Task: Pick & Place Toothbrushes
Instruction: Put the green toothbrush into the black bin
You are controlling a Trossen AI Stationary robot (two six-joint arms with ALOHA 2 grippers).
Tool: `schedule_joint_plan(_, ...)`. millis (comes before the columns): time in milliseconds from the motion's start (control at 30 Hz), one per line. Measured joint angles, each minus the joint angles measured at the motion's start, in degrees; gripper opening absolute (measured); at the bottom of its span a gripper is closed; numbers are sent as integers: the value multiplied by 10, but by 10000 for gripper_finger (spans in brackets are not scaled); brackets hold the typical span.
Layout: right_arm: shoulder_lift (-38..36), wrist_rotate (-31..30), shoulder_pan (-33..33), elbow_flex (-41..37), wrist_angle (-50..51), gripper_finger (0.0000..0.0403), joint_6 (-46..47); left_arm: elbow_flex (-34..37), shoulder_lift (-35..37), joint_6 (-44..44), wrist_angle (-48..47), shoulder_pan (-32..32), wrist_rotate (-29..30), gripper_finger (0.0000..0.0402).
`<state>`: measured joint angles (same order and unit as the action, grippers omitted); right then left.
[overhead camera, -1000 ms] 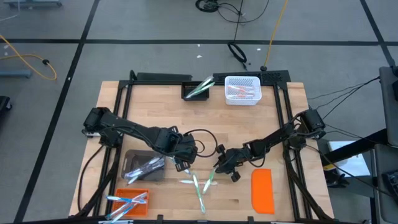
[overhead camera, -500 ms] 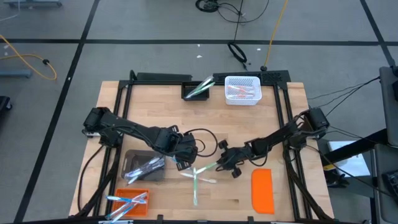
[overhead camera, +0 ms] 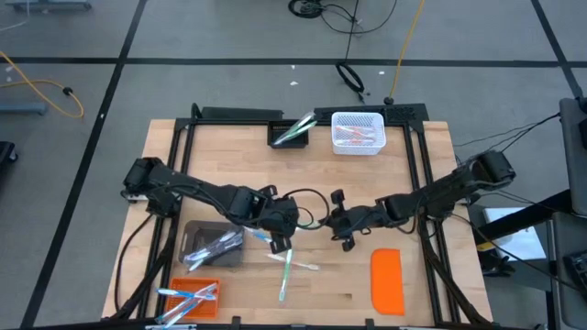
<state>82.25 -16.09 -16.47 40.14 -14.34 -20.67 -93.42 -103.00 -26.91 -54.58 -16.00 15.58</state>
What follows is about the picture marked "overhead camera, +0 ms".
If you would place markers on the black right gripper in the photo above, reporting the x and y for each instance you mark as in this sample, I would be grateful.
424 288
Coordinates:
357 220

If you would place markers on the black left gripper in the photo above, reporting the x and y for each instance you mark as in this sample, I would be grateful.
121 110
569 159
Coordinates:
282 217

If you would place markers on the blue toothbrush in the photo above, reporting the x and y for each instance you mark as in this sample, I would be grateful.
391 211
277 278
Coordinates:
208 289
183 293
169 317
259 234

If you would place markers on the purple toothbrush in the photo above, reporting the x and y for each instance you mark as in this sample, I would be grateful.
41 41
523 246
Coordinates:
229 236
211 246
215 253

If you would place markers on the orange toothbrush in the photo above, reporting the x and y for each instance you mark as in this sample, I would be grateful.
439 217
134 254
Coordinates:
353 131
362 139
298 263

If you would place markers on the green toothbrush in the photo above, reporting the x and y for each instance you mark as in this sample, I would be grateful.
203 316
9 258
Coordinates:
305 129
285 279
300 124

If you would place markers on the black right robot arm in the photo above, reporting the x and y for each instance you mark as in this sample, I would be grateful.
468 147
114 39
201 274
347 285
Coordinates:
435 194

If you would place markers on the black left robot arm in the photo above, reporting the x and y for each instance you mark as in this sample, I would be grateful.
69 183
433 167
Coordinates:
202 190

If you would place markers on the white plastic basket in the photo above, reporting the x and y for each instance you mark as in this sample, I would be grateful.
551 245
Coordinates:
341 149

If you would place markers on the orange flat plastic lid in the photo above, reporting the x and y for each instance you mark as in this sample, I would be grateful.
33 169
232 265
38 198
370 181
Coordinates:
387 284

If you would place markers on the grey plastic bin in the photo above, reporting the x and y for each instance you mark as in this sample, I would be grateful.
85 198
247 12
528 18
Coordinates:
197 234

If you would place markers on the black plastic basket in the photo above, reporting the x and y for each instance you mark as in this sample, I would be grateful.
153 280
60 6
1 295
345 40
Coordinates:
275 126

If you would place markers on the black rectangular box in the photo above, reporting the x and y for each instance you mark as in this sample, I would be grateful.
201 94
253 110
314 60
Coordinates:
243 113

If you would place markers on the orange plastic basket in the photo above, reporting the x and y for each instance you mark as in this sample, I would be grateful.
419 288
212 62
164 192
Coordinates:
202 311

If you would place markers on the white sheet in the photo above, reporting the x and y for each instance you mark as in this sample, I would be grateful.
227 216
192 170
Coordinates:
518 243

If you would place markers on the black floor beam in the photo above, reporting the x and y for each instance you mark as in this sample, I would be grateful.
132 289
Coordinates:
527 215

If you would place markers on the grey desk foot bar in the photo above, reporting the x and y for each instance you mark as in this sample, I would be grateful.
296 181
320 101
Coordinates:
23 108
46 5

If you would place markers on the black caster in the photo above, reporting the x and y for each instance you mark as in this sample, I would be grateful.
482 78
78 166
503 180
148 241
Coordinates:
7 151

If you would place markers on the black aluminium table frame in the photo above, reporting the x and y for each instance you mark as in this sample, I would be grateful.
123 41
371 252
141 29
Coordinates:
220 123

